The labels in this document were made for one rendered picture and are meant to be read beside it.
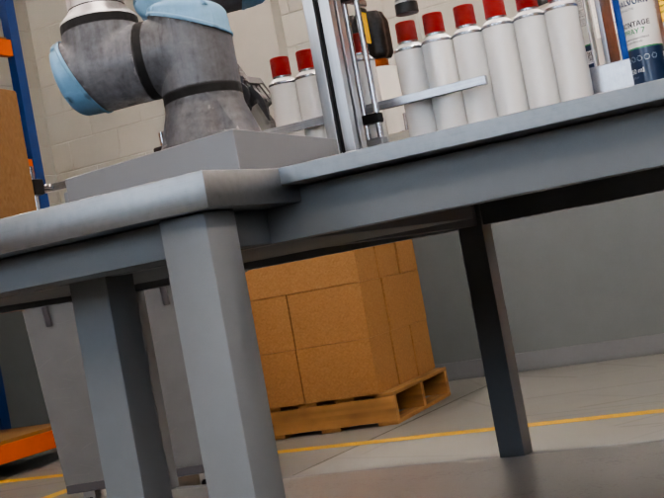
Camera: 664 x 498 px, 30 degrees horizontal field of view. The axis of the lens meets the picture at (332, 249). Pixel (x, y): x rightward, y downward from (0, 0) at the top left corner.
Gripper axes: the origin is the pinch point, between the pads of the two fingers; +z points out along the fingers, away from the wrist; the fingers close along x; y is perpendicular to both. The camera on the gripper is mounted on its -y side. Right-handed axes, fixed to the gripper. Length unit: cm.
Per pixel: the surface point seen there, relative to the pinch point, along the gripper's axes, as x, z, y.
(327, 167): -31, 31, -65
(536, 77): -42.8, 23.8, -1.8
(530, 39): -46.0, 18.7, -1.8
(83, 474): 190, -22, 145
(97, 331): 9, 24, -62
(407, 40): -30.8, 4.2, -0.7
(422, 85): -27.9, 11.5, -1.0
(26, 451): 329, -92, 289
